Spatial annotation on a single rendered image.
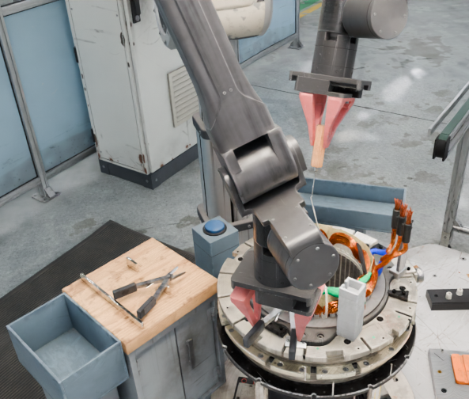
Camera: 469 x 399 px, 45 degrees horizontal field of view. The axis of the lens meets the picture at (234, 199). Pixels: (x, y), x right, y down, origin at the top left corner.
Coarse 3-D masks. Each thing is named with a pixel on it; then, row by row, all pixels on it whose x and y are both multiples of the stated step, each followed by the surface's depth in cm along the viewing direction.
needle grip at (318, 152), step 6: (318, 126) 79; (324, 126) 79; (318, 132) 79; (318, 138) 79; (318, 144) 80; (312, 150) 81; (318, 150) 80; (324, 150) 80; (312, 156) 80; (318, 156) 80; (312, 162) 80; (318, 162) 80
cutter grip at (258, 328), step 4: (260, 320) 74; (256, 324) 73; (260, 324) 73; (252, 328) 73; (256, 328) 73; (260, 328) 73; (264, 328) 74; (248, 332) 72; (252, 332) 72; (256, 332) 73; (260, 332) 74; (244, 336) 72; (248, 336) 72; (252, 336) 72; (256, 336) 73; (244, 340) 71; (248, 340) 71; (252, 340) 72; (244, 344) 72; (248, 344) 72
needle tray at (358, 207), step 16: (304, 192) 127; (320, 192) 126; (336, 192) 125; (352, 192) 123; (368, 192) 122; (384, 192) 121; (400, 192) 120; (304, 208) 117; (320, 208) 116; (336, 208) 114; (352, 208) 121; (368, 208) 121; (384, 208) 120; (336, 224) 116; (352, 224) 115; (368, 224) 114; (384, 224) 113
